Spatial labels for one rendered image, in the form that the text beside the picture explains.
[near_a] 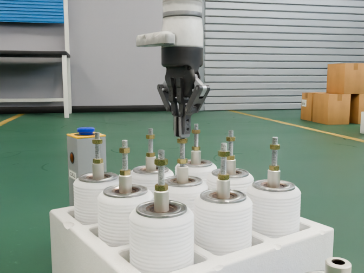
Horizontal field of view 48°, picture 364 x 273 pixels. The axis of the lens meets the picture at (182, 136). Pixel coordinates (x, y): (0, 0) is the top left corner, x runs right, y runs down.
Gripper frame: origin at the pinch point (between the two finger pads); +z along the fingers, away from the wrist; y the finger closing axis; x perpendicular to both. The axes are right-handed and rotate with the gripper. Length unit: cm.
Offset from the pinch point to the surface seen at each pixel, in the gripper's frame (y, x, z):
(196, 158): 9.9, -12.2, 9.1
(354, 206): 12, -87, 35
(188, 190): -4.1, 1.7, 10.9
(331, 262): -39.5, 14.6, 7.5
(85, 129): 27.6, 6.0, 2.9
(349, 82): 152, -331, -7
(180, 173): -0.5, 0.9, 8.7
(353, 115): 153, -345, 27
